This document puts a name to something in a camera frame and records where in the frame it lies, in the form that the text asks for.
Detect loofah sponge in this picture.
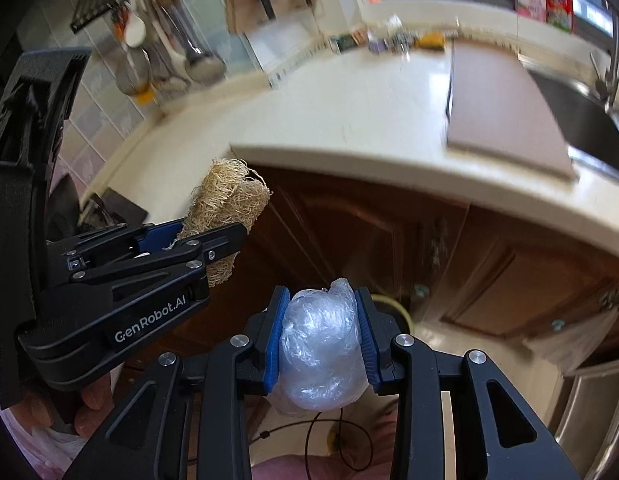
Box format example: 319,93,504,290
176,157,274,288

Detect clear plastic bag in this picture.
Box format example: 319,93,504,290
267,278,368,417

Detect yellow snack wrapper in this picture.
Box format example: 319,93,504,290
415,32,446,52

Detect round black trash bin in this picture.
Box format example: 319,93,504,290
371,294,413,335

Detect steel kitchen faucet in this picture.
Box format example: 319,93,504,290
589,8,619,112

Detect person left hand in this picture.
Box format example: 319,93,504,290
19,374,116,441

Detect blue cabinet knob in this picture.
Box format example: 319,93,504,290
413,284,430,298

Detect pink trousers leg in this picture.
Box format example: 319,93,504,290
252,408,397,479

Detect wooden cabinet doors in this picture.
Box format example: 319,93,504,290
175,167,619,360

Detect mesh strainer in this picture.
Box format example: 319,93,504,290
116,49,151,96

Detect steel ladle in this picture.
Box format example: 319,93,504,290
157,0,226,86

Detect white plastic spoon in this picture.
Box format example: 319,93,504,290
123,0,147,49

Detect green small box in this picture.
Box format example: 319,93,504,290
330,29,368,53

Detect brown cardboard sheet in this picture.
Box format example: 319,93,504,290
447,39,576,181

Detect stainless steel sink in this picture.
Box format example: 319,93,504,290
524,64,619,182

